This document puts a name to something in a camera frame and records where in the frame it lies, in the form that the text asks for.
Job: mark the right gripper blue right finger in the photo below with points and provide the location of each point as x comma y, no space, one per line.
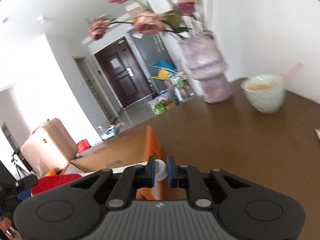
172,171

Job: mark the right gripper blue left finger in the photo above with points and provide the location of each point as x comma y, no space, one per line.
150,171

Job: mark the white tape roll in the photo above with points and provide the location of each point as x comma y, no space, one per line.
161,170

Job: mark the person left hand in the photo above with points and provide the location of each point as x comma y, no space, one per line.
5,226

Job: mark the red cardboard box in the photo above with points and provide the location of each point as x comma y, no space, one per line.
120,159

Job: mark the orange fruit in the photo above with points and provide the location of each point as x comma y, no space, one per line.
51,173

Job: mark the pink ribbed suitcase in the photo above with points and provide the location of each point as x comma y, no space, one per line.
51,145

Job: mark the red stool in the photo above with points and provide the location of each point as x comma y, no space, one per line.
83,145

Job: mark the clutter pile by fridge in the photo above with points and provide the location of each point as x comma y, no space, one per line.
177,89

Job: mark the wooden round table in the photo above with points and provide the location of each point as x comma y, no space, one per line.
279,151

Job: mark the dark brown door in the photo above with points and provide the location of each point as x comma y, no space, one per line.
123,72

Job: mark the purple textured vase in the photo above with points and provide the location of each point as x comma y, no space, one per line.
207,65

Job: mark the pale green bowl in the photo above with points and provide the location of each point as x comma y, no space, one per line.
266,92

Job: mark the grey refrigerator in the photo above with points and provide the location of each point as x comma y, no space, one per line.
151,54

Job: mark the crumpled white tissue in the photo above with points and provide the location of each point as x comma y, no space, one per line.
318,132

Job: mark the pink spoon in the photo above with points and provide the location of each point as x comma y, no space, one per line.
293,71

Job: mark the dried pink roses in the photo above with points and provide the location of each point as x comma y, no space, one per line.
160,16

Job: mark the camera tripod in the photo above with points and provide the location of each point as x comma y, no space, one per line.
22,173

